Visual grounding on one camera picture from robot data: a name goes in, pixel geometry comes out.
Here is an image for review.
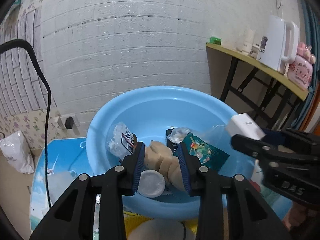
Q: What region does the teal snack packet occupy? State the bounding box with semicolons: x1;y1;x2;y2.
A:
166;128;230;171

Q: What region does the white electric kettle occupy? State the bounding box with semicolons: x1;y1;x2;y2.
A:
257;15;299;74

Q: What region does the dental floss pick box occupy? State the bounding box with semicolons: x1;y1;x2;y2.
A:
106;122;135;161

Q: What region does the yellow side table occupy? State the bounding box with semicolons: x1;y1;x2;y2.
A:
206;43;309;129

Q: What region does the white cup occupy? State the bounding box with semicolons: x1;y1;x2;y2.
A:
241;29;255;55

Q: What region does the clear plastic bag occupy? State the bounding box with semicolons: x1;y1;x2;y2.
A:
167;127;191;144

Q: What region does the blue plastic basin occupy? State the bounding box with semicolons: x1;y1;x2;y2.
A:
86;85;256;221

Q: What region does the round white black case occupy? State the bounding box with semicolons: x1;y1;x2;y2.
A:
137;170;166;198

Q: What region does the black cable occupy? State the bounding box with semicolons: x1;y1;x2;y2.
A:
0;38;53;208

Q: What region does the white plush toy yellow hat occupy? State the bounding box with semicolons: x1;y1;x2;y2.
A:
124;211;198;240

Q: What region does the black wall socket plug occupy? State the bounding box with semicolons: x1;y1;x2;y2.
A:
65;116;74;129

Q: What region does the folding table with scenery print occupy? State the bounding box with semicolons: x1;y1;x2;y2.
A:
30;136;293;233

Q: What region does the white plastic shopping bag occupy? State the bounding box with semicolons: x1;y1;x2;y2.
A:
1;131;35;174

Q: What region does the white charger box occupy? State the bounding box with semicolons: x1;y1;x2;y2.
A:
225;113;266;140

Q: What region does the green small box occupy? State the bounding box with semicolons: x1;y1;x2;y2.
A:
209;36;221;45

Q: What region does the pink piggy container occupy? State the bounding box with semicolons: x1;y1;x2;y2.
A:
287;42;316;89

